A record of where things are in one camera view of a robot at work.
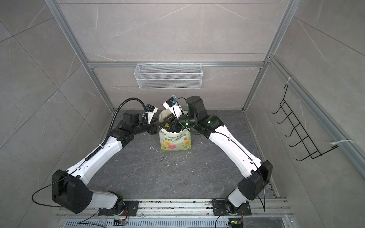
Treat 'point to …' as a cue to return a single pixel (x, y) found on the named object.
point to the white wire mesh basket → (168, 76)
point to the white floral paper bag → (169, 141)
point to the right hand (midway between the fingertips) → (163, 121)
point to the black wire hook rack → (312, 151)
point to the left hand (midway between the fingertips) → (160, 118)
